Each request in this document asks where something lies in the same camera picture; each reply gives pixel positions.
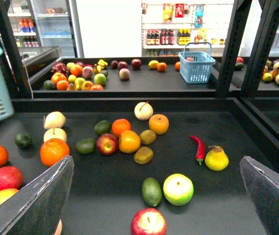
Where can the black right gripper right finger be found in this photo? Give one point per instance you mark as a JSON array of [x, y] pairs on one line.
[[262, 186]]

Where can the orange near kiwi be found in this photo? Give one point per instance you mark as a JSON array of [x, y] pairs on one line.
[[119, 126]]

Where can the light blue shopping basket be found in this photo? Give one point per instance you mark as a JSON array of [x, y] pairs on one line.
[[196, 66]]

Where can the far yellow lemon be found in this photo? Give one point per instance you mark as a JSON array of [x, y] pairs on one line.
[[153, 64]]

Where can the red yellow apple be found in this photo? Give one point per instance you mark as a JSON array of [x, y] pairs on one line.
[[107, 144]]

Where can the yellow pear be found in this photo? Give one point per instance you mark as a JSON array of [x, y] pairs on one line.
[[216, 159]]

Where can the large orange left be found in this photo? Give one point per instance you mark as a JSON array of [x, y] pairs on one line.
[[53, 150]]

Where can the far peach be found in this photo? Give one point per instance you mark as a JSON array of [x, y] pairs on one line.
[[124, 74]]

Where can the left drinks shelf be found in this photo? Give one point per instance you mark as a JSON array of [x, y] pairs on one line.
[[22, 23]]

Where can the red apple front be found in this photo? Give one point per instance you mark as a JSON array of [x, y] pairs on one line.
[[148, 221]]

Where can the green avocado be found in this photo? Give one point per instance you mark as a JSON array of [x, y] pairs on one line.
[[151, 191]]

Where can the green apple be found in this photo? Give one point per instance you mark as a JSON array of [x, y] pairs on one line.
[[100, 79], [178, 189]]

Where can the far dark red apple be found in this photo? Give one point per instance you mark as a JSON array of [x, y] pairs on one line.
[[122, 65]]

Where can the red chili pepper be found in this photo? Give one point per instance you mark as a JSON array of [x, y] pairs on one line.
[[200, 154]]

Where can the white wall product shelf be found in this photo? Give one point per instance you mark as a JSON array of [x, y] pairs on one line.
[[169, 26]]

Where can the yellow orange apple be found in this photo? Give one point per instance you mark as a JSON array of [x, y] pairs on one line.
[[159, 124]]

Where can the black metal shelf rack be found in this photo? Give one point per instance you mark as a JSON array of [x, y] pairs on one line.
[[105, 191]]

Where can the far green apple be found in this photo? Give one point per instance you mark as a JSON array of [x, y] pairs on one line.
[[100, 79]]

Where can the white pear with stem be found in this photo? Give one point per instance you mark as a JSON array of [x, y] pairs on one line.
[[143, 111]]

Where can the far orange near basket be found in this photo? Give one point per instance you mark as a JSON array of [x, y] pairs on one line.
[[177, 66]]

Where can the far orange beside lemon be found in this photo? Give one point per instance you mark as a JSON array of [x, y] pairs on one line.
[[161, 67]]

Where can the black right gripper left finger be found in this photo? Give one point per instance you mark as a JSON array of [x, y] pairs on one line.
[[36, 208]]

